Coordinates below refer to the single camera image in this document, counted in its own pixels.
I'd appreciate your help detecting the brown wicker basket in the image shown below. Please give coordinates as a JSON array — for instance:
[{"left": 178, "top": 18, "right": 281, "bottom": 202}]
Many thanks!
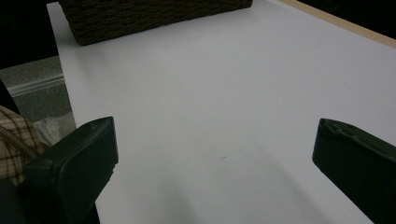
[{"left": 58, "top": 0, "right": 254, "bottom": 47}]

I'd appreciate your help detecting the metal floor rail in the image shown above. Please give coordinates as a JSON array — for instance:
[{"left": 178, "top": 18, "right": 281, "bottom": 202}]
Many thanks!
[{"left": 6, "top": 73, "right": 66, "bottom": 98}]

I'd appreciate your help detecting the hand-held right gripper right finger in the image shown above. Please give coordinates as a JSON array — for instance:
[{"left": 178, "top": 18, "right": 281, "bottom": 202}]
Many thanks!
[{"left": 312, "top": 118, "right": 396, "bottom": 224}]

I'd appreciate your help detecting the white crumpled cloth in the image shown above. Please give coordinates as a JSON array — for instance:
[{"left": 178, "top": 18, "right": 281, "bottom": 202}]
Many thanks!
[{"left": 32, "top": 111, "right": 78, "bottom": 147}]

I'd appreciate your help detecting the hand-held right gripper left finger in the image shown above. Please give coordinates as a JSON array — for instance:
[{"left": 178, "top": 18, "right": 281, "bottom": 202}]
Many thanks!
[{"left": 24, "top": 116, "right": 120, "bottom": 224}]

